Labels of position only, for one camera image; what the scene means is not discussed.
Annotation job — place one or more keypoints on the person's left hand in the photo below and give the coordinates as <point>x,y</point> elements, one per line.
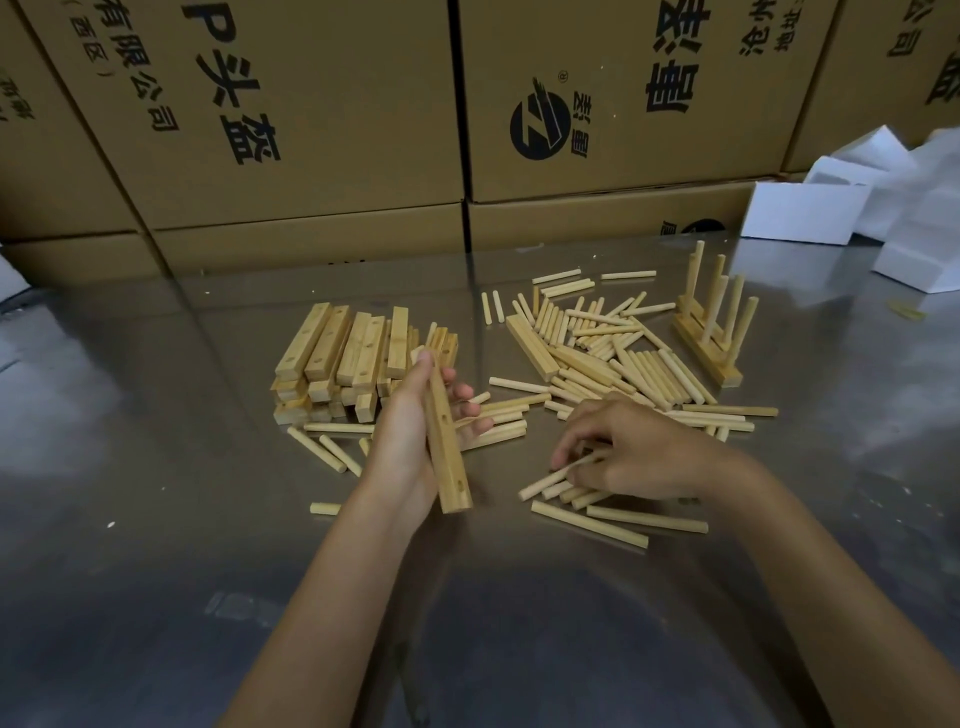
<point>401,450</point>

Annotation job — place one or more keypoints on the person's right hand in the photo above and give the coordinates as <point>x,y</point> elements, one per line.
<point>652,457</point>

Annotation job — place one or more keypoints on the drilled wooden block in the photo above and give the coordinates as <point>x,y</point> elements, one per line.
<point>712,367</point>
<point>450,472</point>
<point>532,346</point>
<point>697,312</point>

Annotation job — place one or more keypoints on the pile of wooden dowels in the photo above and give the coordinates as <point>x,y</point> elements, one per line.
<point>637,367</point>

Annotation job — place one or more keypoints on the pile of drilled wooden bars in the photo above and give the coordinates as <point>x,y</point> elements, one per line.
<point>300,341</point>

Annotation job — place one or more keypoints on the person's right forearm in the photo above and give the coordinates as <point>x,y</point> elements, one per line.
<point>840,600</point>

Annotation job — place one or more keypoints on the person's left forearm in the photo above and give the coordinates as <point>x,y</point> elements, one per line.
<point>322,630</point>

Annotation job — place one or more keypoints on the stack of white foam blocks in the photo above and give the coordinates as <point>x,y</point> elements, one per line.
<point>11,281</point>
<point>915,217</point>

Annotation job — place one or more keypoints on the clear tape patch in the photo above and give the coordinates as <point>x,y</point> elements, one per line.
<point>244,610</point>

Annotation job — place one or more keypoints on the shiny metal table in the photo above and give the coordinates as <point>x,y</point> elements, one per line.
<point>135,465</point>

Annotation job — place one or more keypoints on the stack of brown cardboard boxes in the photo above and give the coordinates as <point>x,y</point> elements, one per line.
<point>360,112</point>

